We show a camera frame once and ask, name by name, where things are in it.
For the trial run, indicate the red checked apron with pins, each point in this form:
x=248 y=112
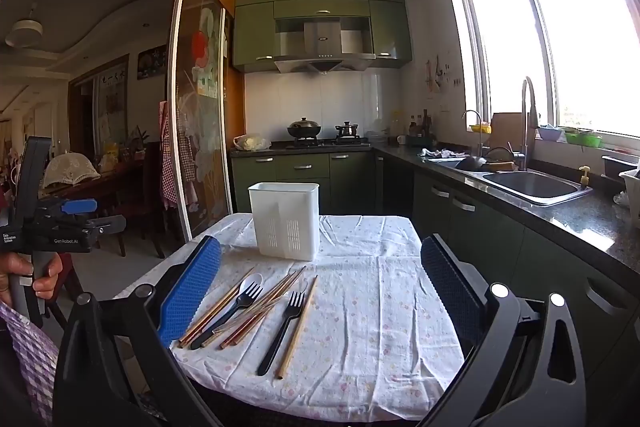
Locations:
x=170 y=167

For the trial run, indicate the black gas stove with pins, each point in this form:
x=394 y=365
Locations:
x=325 y=142

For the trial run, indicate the person's left hand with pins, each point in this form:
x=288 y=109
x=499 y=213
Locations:
x=50 y=277

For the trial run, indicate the floral white tablecloth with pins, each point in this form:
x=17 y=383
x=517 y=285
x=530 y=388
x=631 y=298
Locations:
x=380 y=307

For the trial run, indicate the small steel faucet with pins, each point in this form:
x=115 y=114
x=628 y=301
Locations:
x=479 y=127

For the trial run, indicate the clear plastic food boxes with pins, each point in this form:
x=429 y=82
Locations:
x=376 y=137

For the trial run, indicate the kitchen window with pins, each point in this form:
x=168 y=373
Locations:
x=575 y=32

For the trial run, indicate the white plastic spoon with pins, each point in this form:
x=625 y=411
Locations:
x=254 y=281
x=240 y=321

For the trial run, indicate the wooden dining table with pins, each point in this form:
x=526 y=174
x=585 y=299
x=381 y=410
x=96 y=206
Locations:
x=115 y=179

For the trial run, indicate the steel pot with lid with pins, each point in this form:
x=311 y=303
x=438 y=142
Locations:
x=346 y=129

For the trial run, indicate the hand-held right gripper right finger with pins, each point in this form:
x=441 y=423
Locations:
x=450 y=287

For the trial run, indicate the dark framed wall picture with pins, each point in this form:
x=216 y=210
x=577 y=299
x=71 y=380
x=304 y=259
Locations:
x=152 y=62

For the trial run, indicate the potted plant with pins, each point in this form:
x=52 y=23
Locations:
x=138 y=141

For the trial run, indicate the white plastic utensil holder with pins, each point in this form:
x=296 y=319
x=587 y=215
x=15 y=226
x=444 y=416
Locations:
x=285 y=222

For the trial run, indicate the wall sticker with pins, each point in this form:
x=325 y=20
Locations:
x=429 y=76
x=440 y=72

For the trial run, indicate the crumpled dish cloth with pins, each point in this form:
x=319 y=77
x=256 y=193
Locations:
x=442 y=153

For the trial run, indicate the yellow hanging basket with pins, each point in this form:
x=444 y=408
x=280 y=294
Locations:
x=481 y=128

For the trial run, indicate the dark granite countertop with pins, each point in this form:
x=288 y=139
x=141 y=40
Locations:
x=575 y=217

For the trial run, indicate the purple plastic bowl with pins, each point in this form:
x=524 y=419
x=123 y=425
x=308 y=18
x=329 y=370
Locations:
x=550 y=133

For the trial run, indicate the dark sauce bottle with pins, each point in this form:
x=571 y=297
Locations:
x=425 y=122
x=412 y=125

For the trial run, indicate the green plastic basket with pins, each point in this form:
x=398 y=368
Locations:
x=584 y=140

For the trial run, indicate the white plastic bag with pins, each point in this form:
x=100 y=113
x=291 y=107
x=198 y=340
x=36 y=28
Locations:
x=251 y=142

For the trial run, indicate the black wok with lid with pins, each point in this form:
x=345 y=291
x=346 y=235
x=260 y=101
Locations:
x=303 y=128

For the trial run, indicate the stainless steel sink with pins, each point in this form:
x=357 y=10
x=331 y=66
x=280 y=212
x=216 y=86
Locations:
x=530 y=184

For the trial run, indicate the stainless steel range hood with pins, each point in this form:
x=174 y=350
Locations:
x=325 y=52

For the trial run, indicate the small beige dispenser pump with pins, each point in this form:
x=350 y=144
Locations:
x=584 y=176

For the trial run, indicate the pile of chopsticks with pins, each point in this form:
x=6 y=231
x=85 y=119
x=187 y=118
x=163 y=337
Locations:
x=297 y=332

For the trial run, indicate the clear oil jug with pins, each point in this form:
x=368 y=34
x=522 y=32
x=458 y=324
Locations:
x=395 y=123

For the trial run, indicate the wooden cutting board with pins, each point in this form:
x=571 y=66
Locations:
x=505 y=129

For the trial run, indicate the floral glass sliding door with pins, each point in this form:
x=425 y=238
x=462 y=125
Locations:
x=200 y=132

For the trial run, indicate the green base cabinets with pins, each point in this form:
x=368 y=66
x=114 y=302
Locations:
x=475 y=232

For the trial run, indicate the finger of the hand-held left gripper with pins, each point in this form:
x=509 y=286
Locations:
x=107 y=224
x=80 y=206

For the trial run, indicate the round ceiling lamp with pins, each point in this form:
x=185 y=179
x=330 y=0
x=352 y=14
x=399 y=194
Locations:
x=23 y=32

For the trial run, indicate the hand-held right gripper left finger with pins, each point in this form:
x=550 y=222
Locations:
x=192 y=292

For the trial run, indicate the tall steel faucet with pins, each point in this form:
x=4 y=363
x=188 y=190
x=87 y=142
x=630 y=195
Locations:
x=525 y=127

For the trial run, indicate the green wall cabinets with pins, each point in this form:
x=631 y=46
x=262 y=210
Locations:
x=255 y=32

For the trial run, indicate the lace food cover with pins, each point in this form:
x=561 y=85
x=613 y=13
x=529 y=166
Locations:
x=70 y=169

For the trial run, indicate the black built-in appliance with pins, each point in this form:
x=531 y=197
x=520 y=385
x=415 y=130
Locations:
x=397 y=187

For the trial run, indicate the person's left forearm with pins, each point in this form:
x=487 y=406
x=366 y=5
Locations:
x=30 y=357

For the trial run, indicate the black plastic fork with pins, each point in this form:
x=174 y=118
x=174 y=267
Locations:
x=280 y=342
x=225 y=319

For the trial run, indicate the calligraphy wall poster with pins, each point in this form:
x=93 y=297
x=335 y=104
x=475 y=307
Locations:
x=112 y=102

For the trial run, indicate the white dish rack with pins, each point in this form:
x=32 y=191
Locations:
x=631 y=197

